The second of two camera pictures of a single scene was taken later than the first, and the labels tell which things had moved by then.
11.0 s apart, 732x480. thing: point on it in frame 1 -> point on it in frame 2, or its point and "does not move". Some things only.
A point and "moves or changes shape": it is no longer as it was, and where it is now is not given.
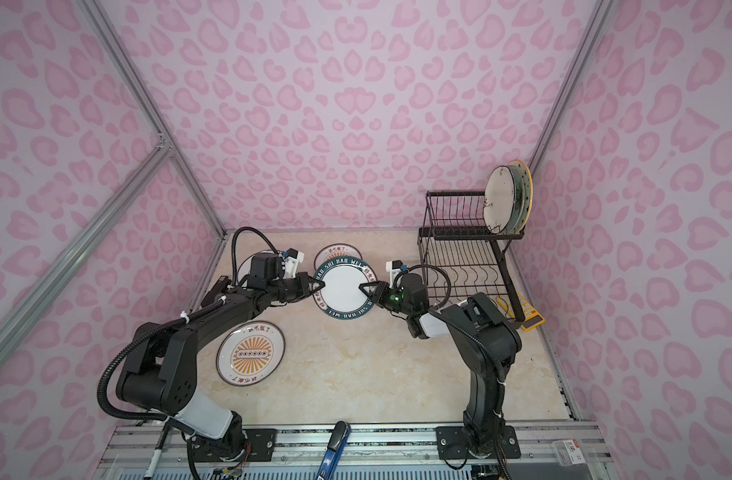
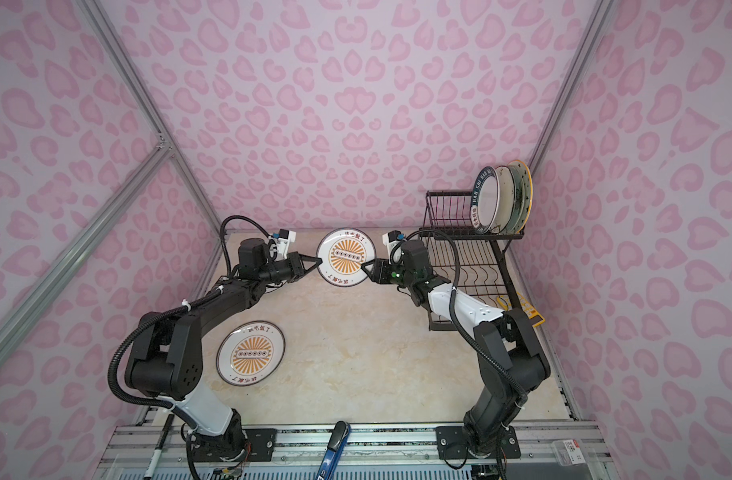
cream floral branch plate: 499,200 does not move
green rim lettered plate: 342,296 -> 485,201
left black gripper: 303,280 -> 294,262
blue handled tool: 336,446 does not move
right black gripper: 381,294 -> 381,269
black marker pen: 157,451 does not move
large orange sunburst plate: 250,353 does not move
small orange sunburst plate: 336,249 moves or changes shape
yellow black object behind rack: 532,319 does not move
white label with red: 574,450 does not move
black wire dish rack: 460,258 does not move
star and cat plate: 523,201 does not move
